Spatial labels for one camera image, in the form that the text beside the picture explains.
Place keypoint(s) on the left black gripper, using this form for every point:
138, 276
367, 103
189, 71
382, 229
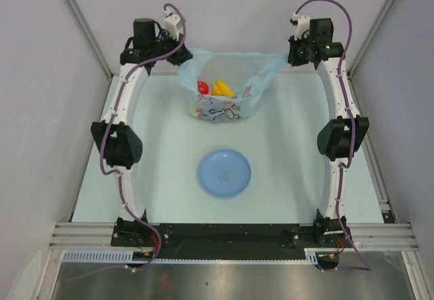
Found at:
181, 55

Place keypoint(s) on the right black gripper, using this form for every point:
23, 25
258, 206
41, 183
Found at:
291, 58

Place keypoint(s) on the light blue printed plastic bag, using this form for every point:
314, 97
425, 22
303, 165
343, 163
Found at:
247, 74

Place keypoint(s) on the yellow fake banana bunch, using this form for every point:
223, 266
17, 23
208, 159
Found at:
219, 88

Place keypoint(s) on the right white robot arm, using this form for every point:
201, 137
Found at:
339, 140

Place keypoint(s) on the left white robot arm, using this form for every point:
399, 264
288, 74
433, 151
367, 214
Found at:
119, 146

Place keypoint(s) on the red fake fruit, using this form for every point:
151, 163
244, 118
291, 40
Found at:
203, 87

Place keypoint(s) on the blue plastic plate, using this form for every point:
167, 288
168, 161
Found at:
224, 173

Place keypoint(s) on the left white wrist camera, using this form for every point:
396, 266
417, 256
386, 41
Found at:
173, 24

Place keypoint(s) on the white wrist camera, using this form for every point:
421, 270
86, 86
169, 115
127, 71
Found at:
301, 23
173, 24

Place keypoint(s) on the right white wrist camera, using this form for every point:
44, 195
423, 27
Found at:
301, 23

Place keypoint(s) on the aluminium corner post right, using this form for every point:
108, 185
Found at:
368, 40

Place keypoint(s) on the aluminium corner post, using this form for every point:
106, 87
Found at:
88, 36
368, 40

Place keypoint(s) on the aluminium corner post left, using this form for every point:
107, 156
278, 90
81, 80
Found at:
88, 36

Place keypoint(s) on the aluminium right side rail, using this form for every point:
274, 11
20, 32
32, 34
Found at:
367, 198

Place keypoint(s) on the aluminium rail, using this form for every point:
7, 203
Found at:
367, 198
366, 236

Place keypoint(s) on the aluminium front rail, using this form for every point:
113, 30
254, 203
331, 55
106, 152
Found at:
366, 236

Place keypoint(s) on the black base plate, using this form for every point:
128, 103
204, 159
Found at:
228, 242

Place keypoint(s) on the white slotted cable duct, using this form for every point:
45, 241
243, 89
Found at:
133, 257

